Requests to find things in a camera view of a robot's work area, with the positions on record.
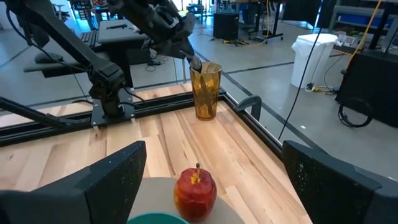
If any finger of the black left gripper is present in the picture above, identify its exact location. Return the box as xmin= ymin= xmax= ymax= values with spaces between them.
xmin=161 ymin=36 xmax=203 ymax=73

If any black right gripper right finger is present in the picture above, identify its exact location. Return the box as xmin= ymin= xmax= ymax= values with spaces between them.
xmin=282 ymin=139 xmax=398 ymax=224

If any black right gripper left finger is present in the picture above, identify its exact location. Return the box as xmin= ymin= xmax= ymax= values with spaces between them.
xmin=0 ymin=140 xmax=147 ymax=224

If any amber faceted glass tumbler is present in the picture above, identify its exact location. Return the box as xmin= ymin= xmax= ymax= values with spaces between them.
xmin=189 ymin=61 xmax=223 ymax=121

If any teal bowl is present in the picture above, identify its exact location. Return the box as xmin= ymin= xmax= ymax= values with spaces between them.
xmin=126 ymin=212 xmax=190 ymax=224

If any red apple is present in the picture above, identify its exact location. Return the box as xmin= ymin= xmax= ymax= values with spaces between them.
xmin=173 ymin=162 xmax=218 ymax=223

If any black desk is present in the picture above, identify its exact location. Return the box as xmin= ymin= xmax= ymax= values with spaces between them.
xmin=23 ymin=19 xmax=152 ymax=78

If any black equipment box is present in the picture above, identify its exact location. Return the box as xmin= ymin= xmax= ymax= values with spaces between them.
xmin=213 ymin=12 xmax=239 ymax=41

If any black keyboard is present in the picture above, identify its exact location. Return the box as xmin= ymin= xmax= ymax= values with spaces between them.
xmin=79 ymin=30 xmax=101 ymax=48

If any grey round placemat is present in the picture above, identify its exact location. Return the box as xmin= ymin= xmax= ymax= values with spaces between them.
xmin=127 ymin=177 xmax=246 ymax=224

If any white power strip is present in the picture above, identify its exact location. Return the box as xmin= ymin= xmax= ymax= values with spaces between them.
xmin=305 ymin=82 xmax=337 ymax=95

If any black cabinet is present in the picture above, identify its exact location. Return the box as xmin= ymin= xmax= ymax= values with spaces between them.
xmin=335 ymin=49 xmax=398 ymax=128

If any white trash bin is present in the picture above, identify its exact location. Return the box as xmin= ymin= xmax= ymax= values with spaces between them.
xmin=291 ymin=33 xmax=338 ymax=90

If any black aluminium table frame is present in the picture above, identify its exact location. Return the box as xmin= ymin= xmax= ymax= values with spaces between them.
xmin=0 ymin=88 xmax=315 ymax=156

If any black coiled cable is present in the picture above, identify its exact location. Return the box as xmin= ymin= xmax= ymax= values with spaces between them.
xmin=338 ymin=98 xmax=373 ymax=128

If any grey metal bracket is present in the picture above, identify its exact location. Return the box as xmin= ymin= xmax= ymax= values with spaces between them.
xmin=234 ymin=95 xmax=262 ymax=121

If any black hanging cable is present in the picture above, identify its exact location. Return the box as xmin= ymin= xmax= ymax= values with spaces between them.
xmin=277 ymin=26 xmax=325 ymax=140

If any yellow hanging cable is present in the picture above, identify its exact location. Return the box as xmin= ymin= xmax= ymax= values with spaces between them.
xmin=343 ymin=0 xmax=384 ymax=74

